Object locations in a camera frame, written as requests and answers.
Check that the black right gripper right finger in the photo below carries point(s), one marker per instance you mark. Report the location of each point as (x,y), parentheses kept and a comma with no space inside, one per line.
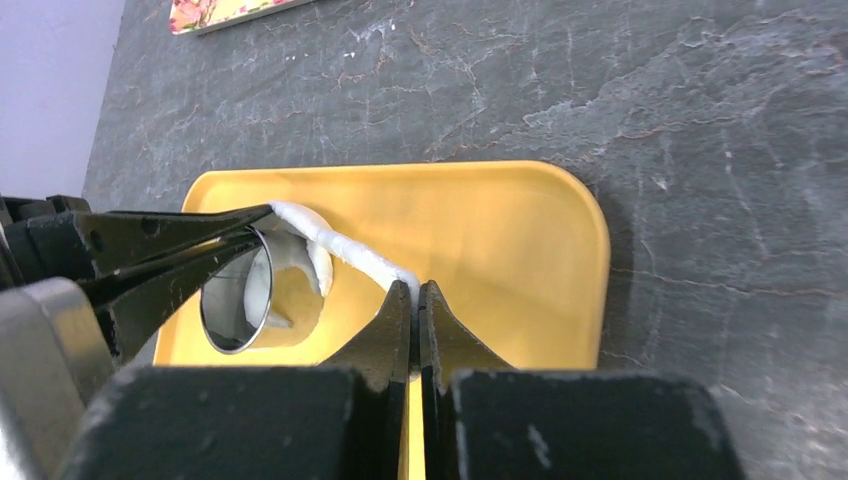
(483,419)

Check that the floral pattern tray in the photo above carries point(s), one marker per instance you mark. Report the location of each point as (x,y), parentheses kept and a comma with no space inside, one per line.
(203,16)

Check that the yellow cutting mat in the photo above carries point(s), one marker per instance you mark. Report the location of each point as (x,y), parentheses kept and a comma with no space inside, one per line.
(520,251)

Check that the white dough ball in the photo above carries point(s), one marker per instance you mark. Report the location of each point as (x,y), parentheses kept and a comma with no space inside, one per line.
(298,237)

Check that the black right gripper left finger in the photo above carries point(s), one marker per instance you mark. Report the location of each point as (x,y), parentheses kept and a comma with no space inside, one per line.
(341,419)

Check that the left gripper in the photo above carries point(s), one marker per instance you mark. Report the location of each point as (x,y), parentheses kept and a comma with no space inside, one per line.
(151,263)

